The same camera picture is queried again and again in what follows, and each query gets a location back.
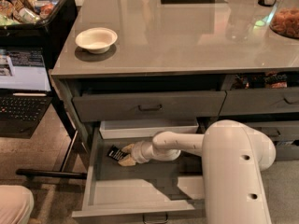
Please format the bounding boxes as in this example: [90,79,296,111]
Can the black rxbar chocolate wrapper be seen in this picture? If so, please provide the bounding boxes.
[107,146,126,161]

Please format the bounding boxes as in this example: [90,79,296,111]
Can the grey bottom right drawer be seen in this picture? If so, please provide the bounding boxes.
[276,144,299,161]

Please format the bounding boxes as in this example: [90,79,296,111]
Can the person's beige trouser knee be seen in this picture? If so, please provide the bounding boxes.
[0,185,34,224]

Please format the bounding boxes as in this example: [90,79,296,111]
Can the grey top left drawer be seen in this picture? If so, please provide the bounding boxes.
[73,91,226,122]

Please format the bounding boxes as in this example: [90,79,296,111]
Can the grey middle right drawer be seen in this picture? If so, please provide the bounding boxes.
[248,120,299,141]

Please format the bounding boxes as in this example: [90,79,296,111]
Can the black bin of snacks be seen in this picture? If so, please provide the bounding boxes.
[0,0,78,68]

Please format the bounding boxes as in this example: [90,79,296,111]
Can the grey top right drawer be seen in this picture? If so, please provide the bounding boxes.
[220,87,299,116]

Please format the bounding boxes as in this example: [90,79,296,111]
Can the white paper bowl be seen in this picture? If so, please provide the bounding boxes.
[75,27,118,54]

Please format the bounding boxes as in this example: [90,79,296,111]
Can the black laptop computer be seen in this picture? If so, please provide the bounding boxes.
[0,48,52,138]

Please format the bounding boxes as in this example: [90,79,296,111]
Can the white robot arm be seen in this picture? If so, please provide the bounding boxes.
[119,119,276,224]

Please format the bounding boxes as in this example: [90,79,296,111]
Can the open grey middle drawer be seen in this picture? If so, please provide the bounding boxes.
[72,128,206,224]

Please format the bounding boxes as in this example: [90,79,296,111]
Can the snack bags in drawer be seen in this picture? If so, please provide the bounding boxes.
[232,72,288,89]

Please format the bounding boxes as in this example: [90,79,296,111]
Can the black cart frame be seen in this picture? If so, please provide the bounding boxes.
[16,91,87,180]

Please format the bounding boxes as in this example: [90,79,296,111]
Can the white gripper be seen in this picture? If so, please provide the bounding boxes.
[118,141,154,167]

